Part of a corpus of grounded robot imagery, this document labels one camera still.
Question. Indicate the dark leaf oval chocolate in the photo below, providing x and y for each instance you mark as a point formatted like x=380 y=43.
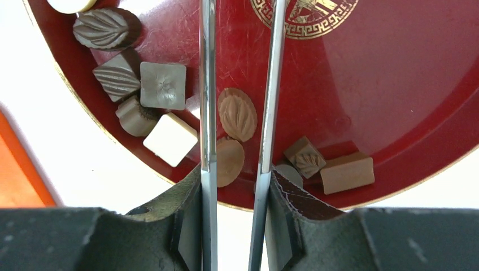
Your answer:
x=107 y=29

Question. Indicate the brown leaf oval chocolate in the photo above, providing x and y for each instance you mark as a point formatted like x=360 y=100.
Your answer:
x=237 y=113

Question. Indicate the white cube chocolate tray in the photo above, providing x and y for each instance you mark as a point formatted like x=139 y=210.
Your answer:
x=171 y=139

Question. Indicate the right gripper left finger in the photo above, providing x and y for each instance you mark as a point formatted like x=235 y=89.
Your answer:
x=162 y=234

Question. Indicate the metal tongs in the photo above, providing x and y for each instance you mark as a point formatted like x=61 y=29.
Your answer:
x=208 y=136

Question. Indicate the round red tray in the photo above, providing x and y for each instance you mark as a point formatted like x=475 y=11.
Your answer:
x=396 y=80

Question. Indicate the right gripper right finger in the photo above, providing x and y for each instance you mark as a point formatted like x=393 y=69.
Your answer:
x=304 y=233

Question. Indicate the brown bar chocolate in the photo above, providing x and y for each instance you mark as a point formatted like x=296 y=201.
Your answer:
x=347 y=172

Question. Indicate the orange box lid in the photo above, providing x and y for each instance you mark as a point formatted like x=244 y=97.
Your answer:
x=21 y=185

